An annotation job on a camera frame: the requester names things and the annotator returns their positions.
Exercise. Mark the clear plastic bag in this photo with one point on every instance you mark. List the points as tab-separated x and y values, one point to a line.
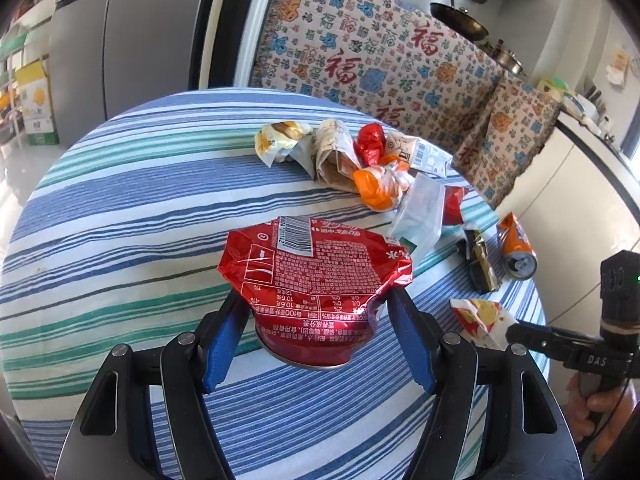
420	210

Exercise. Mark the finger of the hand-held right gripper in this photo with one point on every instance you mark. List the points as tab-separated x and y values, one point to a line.
535	337

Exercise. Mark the paper note on wall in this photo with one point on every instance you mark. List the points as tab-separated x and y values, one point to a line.
617	65

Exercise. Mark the yellow green cardboard box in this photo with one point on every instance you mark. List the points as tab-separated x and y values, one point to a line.
35	100

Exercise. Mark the orange plastic bag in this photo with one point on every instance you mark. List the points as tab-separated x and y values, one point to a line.
372	187

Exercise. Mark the brown paper wrap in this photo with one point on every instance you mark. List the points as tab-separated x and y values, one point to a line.
330	160

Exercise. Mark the grey refrigerator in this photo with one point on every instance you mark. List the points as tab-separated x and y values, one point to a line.
130	35

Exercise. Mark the knife block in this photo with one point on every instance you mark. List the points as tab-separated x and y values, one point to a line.
594	102

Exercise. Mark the white labelled packet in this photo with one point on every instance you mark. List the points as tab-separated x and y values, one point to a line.
425	155

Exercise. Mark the steel cooking pot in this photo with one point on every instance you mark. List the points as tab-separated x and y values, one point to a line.
505	60

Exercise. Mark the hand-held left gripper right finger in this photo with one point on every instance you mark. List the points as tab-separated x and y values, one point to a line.
410	340

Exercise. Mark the white kitchen cabinet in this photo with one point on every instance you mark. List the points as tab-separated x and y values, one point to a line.
575	210

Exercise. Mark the red snack packet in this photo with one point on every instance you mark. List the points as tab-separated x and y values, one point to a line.
454	205

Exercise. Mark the black frying pan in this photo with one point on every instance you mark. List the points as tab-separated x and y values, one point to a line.
460	17

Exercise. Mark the white red yellow wrapper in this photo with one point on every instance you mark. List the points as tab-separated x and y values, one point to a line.
480	317

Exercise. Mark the blue green striped tablecloth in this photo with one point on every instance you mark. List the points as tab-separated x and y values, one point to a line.
125	210

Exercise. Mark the person's right hand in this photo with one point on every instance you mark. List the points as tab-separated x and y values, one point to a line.
605	410

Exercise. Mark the crushed orange can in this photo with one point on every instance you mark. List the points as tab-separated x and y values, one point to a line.
515	245

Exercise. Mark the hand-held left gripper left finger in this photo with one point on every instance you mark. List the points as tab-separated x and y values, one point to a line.
225	340

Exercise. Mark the printed blanket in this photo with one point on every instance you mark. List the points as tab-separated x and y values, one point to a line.
350	50

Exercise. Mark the crumpled red foil wrapper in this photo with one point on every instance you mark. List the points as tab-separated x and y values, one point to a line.
370	142

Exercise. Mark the red instant noodle cup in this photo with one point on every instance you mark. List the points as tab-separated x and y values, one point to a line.
310	270

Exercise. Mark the dark gold wrapper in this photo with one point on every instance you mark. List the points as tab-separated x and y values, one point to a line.
480	260

